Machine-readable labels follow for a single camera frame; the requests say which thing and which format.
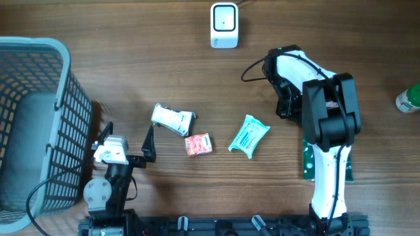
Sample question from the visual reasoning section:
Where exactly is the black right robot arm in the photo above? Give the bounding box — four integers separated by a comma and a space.
262, 45, 362, 235

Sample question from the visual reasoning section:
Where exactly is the grey plastic basket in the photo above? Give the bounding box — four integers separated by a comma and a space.
1, 37, 93, 233

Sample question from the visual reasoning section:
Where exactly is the red patterned small box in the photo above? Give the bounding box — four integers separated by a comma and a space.
185, 133, 213, 157

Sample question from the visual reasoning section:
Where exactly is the white barcode scanner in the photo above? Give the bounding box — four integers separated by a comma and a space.
210, 2, 239, 49

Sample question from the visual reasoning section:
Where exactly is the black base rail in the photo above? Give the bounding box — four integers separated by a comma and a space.
77, 215, 371, 236

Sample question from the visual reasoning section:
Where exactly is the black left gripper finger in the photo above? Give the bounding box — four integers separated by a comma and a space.
94, 121, 114, 146
142, 125, 156, 163

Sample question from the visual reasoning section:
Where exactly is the green lid jar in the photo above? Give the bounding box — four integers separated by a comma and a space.
396, 84, 420, 113

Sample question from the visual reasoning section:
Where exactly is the teal tissue pack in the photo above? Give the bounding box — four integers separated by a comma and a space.
228, 115, 270, 159

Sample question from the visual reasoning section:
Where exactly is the white plastic packet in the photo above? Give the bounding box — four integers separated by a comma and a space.
151, 103, 196, 137

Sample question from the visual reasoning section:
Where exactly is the green glove package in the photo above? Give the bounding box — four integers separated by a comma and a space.
302, 137, 354, 183

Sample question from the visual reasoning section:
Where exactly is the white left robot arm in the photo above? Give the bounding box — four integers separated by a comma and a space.
78, 122, 156, 236

